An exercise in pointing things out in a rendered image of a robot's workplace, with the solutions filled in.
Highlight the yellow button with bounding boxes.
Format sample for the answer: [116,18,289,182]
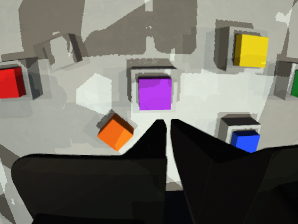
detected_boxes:
[217,26,269,73]

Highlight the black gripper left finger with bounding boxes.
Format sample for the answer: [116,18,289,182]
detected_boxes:
[11,119,168,224]

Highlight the red button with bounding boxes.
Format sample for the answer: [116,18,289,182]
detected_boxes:
[0,57,44,101]

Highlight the orange block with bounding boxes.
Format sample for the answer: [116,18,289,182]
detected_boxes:
[97,113,134,151]

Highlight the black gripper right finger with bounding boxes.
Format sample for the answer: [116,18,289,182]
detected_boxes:
[170,119,298,224]

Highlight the blue button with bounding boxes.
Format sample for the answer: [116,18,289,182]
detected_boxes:
[218,117,262,153]

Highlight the green button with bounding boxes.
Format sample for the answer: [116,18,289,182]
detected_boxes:
[273,61,298,101]

